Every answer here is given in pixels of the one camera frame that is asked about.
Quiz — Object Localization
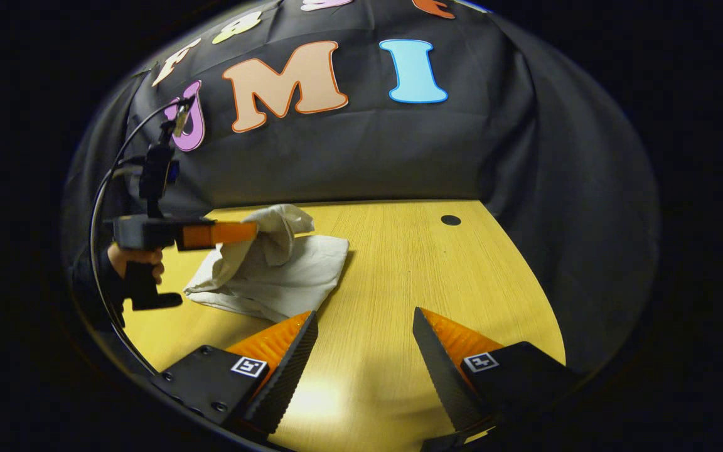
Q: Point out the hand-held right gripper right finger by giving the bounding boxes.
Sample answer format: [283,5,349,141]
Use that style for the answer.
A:
[412,306,583,435]

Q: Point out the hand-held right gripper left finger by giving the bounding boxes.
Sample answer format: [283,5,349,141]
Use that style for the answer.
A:
[150,310,319,436]

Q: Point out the white jeans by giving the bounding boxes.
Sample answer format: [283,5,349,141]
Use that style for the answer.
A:
[184,204,350,322]

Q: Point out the black backdrop cloth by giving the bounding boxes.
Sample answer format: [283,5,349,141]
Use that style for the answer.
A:
[63,0,660,377]

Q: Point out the black cable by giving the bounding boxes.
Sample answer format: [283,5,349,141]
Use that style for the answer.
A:
[88,97,194,377]

